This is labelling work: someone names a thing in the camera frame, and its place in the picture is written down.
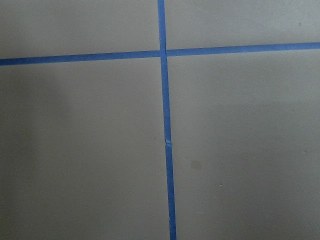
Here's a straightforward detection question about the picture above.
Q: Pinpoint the brown paper table cover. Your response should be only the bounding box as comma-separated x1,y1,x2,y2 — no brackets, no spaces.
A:
0,0,320,240

